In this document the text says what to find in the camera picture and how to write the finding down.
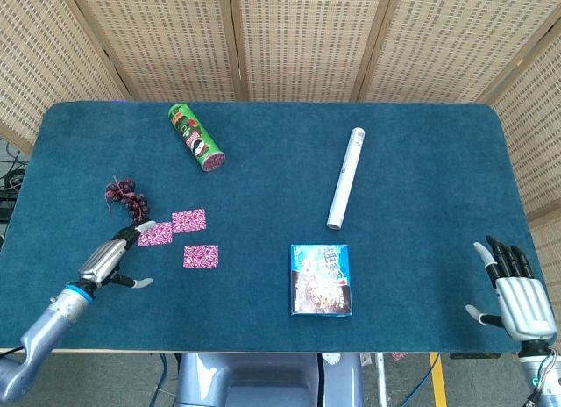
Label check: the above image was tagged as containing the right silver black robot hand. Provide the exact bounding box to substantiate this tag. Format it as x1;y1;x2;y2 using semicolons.
465;235;558;341

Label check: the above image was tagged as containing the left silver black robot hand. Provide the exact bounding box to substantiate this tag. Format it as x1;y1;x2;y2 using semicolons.
77;220;158;290

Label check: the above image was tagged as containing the pink patterned card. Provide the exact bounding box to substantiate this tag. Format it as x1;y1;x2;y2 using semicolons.
182;244;220;270
138;221;174;248
171;208;207;235

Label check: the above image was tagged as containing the dark red grape bunch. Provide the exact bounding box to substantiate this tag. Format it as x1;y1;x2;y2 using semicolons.
104;175;152;222

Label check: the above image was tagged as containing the green Pringles can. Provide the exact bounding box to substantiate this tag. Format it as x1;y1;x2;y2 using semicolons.
167;103;227;173

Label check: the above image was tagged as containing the blue-grey robot torso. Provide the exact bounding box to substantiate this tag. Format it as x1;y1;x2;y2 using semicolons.
174;352;365;407

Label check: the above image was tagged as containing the blue chocolate cookie box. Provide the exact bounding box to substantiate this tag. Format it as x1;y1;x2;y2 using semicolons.
289;243;353;317

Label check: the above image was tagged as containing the white cling film roll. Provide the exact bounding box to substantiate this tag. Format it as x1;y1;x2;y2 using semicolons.
326;126;367;231

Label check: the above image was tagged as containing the woven rattan folding screen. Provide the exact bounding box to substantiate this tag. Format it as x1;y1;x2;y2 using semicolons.
0;0;561;294

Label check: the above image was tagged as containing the black cable bundle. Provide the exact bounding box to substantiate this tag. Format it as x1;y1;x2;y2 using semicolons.
0;137;32;196

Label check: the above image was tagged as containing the blue cable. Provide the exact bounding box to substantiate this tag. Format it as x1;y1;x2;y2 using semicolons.
155;353;171;395

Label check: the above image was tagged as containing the white metal post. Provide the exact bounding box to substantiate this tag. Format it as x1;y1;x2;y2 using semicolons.
374;353;389;407

